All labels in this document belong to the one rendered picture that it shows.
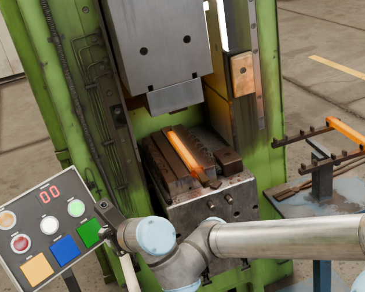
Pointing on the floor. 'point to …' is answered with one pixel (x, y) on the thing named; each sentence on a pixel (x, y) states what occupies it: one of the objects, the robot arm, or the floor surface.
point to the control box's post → (68, 276)
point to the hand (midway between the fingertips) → (102, 228)
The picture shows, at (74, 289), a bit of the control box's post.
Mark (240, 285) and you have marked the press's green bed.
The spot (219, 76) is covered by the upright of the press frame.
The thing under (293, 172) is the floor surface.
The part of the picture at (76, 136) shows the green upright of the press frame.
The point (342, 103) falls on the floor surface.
